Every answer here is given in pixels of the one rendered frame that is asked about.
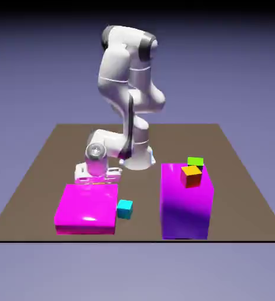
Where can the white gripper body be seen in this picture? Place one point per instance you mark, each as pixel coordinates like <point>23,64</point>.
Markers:
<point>114,173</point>

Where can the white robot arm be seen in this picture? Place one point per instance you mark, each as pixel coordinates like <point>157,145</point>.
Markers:
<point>118,70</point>

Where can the small cyan cube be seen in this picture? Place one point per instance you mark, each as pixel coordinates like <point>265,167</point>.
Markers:
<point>125,208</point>

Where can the small orange cube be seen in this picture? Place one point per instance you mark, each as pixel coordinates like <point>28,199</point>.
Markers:
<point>191,176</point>

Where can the small green cube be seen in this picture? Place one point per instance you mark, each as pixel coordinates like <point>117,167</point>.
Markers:
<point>195,161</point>

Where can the large magenta box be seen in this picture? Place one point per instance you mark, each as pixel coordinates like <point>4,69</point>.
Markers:
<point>87,207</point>

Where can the large purple box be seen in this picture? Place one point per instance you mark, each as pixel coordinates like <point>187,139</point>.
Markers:
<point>185,209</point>

